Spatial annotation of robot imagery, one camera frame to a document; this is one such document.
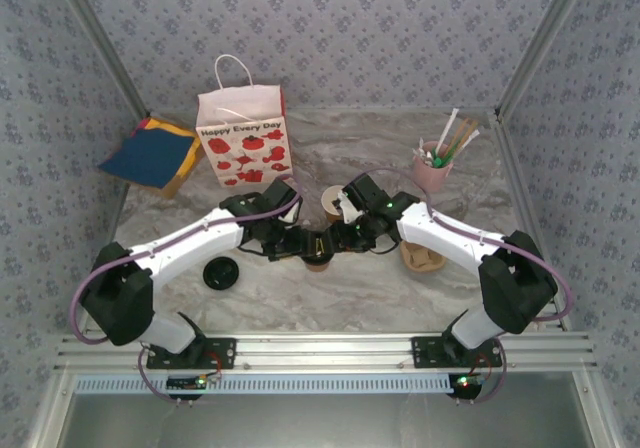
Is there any paper cup with black lid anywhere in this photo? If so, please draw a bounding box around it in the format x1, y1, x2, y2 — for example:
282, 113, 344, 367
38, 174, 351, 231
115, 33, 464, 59
301, 247, 334, 265

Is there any brown pulp cup carrier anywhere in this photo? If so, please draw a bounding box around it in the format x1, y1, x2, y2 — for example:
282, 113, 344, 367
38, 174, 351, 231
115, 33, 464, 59
399, 240, 446, 272

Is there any white red printed paper bag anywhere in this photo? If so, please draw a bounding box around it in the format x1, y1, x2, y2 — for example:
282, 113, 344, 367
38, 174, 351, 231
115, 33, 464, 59
195, 53, 290, 189

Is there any black plastic cup lid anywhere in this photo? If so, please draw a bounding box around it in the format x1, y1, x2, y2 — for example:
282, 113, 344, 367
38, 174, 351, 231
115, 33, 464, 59
202, 256, 240, 292

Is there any pink metal bucket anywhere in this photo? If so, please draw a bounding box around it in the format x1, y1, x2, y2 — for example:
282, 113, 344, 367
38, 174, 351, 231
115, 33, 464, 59
412, 141, 455, 193

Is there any yellow napkin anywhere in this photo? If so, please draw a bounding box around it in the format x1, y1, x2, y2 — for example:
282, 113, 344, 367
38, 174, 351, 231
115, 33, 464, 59
144, 117, 201, 179

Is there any white wrapped straw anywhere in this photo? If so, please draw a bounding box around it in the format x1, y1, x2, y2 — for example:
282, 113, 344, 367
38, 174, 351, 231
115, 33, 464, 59
437, 108, 460, 152
452, 128, 481, 157

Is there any brown striped wrapped straw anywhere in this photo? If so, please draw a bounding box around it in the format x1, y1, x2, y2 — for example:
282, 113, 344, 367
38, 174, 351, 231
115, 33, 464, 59
444, 117, 474, 159

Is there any blue napkin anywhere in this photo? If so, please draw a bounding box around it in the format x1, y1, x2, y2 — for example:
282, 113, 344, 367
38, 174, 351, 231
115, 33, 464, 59
98, 128, 196, 189

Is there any small circuit board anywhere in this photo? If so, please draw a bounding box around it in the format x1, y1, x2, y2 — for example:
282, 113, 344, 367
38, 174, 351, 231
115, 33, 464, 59
166, 375, 209, 390
447, 373, 486, 404

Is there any grey metal panel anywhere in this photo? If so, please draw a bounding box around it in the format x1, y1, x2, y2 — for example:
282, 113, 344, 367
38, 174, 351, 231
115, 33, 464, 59
29, 390, 619, 448

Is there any aluminium mounting rail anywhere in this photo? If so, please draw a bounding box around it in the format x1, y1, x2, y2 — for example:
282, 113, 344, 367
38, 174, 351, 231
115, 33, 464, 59
54, 331, 600, 373

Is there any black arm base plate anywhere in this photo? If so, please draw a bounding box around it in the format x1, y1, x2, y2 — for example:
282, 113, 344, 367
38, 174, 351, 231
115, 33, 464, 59
411, 336, 503, 369
146, 336, 237, 370

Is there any white slotted cable duct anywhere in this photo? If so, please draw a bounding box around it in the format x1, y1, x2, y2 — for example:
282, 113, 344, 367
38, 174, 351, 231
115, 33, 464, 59
73, 372, 455, 396

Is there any purple cable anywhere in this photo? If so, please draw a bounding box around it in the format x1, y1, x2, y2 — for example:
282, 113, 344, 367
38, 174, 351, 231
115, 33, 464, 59
73, 172, 304, 405
357, 167, 575, 405

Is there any aluminium frame post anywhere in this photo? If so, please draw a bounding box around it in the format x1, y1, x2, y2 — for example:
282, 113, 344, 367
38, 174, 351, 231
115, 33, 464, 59
494, 0, 599, 119
49, 0, 149, 117

